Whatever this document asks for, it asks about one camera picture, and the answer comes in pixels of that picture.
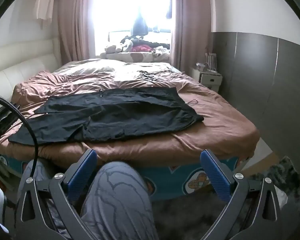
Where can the black pants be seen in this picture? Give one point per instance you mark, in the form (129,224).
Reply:
(115,115)

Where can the pink bed cover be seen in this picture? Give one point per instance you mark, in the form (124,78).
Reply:
(210,130)

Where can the pink curtain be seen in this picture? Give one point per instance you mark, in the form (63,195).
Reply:
(72,17)
(187,17)

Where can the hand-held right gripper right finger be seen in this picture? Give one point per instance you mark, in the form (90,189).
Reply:
(216,177)

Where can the person's leg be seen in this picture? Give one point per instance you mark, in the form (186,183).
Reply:
(31,167)
(115,200)

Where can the dark shaggy rug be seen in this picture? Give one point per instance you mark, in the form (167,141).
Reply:
(185,217)

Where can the white nightstand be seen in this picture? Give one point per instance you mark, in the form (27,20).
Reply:
(210,79)

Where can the dark patterned rug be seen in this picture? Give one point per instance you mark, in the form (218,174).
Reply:
(277,175)

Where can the hanging dark garment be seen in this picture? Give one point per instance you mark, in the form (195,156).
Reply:
(140,25)

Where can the pile of clothes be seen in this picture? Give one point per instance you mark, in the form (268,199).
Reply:
(137,45)

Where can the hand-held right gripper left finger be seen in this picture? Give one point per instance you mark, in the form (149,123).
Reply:
(81,177)

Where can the bright window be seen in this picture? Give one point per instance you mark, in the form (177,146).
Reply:
(130,5)

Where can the white padded headboard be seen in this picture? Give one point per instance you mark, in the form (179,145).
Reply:
(20,65)

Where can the white pink striped rack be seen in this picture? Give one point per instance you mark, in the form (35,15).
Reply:
(211,61)

